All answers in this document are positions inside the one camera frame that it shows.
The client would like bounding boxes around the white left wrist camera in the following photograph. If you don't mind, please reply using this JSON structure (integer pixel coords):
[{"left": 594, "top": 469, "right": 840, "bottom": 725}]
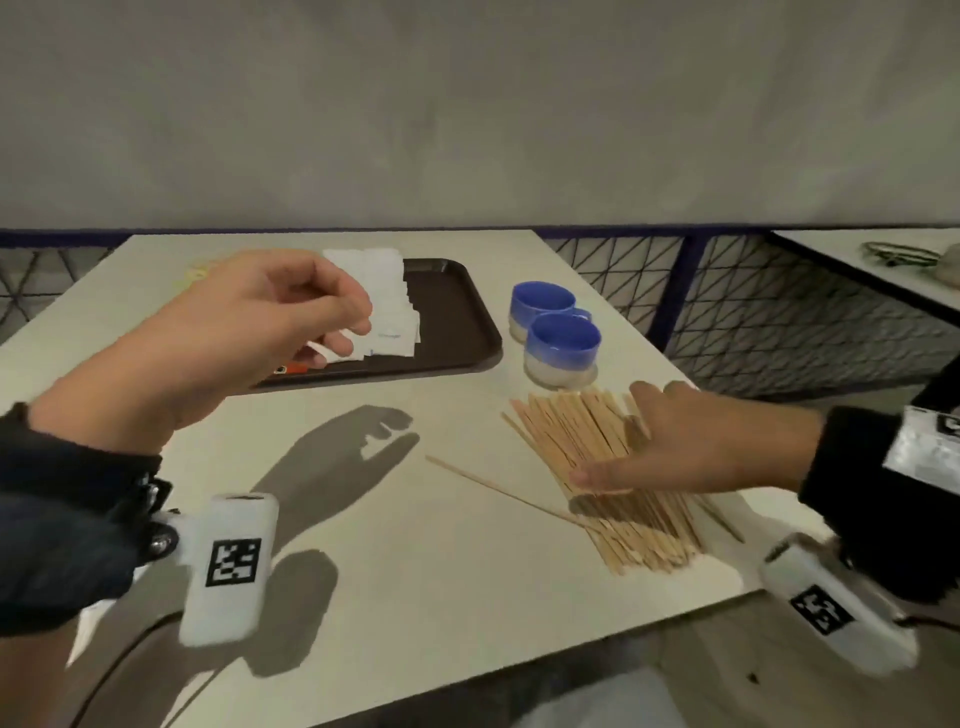
[{"left": 146, "top": 492, "right": 280, "bottom": 648}]

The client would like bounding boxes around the black left camera cable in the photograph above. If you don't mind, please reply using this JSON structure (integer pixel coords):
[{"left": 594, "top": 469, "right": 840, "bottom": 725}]
[{"left": 67, "top": 611, "right": 185, "bottom": 728}]

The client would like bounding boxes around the brown plastic tray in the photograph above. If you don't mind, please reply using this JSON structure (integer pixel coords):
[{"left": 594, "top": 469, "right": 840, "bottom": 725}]
[{"left": 247, "top": 258, "right": 504, "bottom": 394}]

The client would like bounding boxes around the white side table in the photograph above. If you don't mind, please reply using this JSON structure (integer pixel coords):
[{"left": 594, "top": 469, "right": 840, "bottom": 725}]
[{"left": 768, "top": 227, "right": 960, "bottom": 328}]

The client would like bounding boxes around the black left wrist strap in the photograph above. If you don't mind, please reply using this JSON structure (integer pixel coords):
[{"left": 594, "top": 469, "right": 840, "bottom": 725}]
[{"left": 0, "top": 403, "right": 174, "bottom": 639}]

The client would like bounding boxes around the pile of wooden stirrers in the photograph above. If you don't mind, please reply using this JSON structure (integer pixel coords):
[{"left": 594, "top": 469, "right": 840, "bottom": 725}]
[{"left": 425, "top": 388, "right": 748, "bottom": 577}]

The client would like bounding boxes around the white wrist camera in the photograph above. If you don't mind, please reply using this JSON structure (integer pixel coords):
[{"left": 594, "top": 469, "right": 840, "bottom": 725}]
[
  {"left": 146, "top": 492, "right": 280, "bottom": 648},
  {"left": 758, "top": 533, "right": 920, "bottom": 678}
]

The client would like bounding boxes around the row of white sugar packets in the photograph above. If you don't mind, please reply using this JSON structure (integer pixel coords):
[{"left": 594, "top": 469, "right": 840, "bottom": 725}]
[
  {"left": 303, "top": 249, "right": 376, "bottom": 361},
  {"left": 367, "top": 248, "right": 423, "bottom": 360}
]

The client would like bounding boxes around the blue and white bowl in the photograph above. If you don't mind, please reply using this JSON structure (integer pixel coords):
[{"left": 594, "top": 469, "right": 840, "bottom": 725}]
[
  {"left": 523, "top": 312, "right": 603, "bottom": 388},
  {"left": 508, "top": 281, "right": 594, "bottom": 345}
]

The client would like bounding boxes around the black right wrist strap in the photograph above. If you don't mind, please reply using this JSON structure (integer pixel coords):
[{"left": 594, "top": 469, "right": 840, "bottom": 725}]
[{"left": 798, "top": 352, "right": 960, "bottom": 605}]

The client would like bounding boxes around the person's left hand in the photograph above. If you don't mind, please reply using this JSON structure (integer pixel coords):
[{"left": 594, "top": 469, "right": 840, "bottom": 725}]
[{"left": 29, "top": 249, "right": 374, "bottom": 455}]

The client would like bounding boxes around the black wrist strap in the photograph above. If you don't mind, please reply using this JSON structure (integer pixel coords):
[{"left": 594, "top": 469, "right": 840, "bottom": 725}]
[
  {"left": 0, "top": 403, "right": 174, "bottom": 639},
  {"left": 798, "top": 352, "right": 960, "bottom": 605}
]

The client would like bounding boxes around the person's right hand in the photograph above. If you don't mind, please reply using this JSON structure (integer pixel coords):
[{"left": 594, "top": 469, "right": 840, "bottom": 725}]
[{"left": 571, "top": 380, "right": 826, "bottom": 496}]

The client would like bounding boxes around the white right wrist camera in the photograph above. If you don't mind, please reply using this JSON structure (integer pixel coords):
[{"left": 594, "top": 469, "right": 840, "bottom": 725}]
[{"left": 758, "top": 533, "right": 920, "bottom": 678}]

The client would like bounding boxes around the coiled green cable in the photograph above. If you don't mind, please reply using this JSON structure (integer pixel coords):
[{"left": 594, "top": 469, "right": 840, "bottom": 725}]
[{"left": 860, "top": 239, "right": 943, "bottom": 270}]

